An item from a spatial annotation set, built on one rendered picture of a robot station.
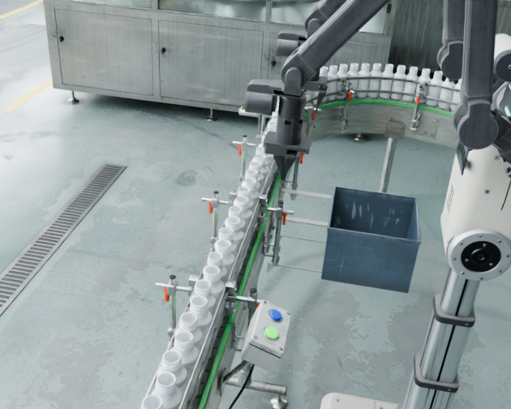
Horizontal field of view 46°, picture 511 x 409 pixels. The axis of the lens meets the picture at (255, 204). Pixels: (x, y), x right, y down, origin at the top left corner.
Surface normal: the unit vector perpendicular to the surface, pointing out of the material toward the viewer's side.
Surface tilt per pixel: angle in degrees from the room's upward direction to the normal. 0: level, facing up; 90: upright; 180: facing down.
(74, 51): 90
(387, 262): 90
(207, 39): 90
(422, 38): 90
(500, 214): 101
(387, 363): 0
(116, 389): 0
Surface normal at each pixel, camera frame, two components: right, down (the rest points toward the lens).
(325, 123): 0.62, 0.43
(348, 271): -0.18, 0.49
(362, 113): 0.24, 0.51
